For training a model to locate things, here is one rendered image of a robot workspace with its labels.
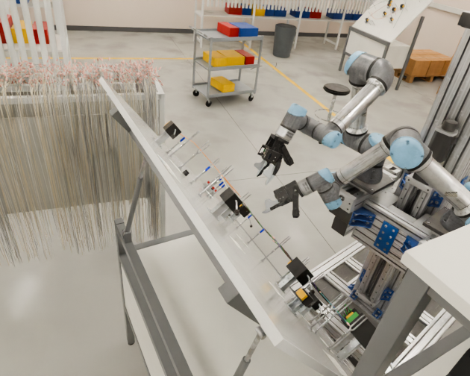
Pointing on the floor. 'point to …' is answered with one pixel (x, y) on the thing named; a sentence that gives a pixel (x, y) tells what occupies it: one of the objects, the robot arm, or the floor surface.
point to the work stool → (334, 95)
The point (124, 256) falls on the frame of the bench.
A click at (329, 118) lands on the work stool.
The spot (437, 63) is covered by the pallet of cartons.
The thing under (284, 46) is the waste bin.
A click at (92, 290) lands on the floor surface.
